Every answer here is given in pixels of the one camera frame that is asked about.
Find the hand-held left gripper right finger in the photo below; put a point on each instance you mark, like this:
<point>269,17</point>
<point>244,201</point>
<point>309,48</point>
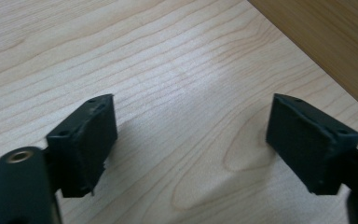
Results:
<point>307,146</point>

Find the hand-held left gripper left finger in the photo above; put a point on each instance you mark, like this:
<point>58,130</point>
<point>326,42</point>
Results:
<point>84,146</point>

